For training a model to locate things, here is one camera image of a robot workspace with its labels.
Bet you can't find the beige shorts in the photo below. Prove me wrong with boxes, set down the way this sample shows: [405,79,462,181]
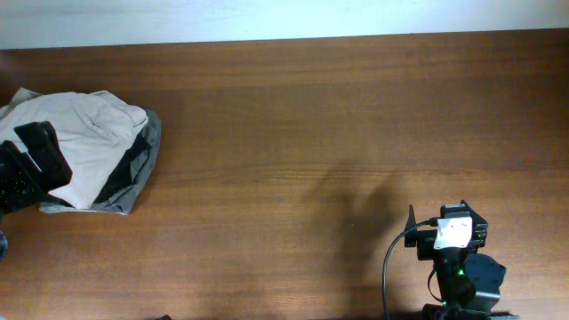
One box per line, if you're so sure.
[1,88,148,209]

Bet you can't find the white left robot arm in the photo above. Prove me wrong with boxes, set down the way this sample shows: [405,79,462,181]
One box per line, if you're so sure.
[1,122,72,216]

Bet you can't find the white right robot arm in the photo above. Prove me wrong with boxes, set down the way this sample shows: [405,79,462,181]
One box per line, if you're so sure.
[404,200,507,320]

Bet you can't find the black folded garment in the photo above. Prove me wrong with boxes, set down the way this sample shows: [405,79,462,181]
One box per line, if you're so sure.
[94,133,150,204]

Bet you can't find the grey folded garment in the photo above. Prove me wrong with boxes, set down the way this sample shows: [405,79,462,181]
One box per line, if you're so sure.
[38,108,163,215]

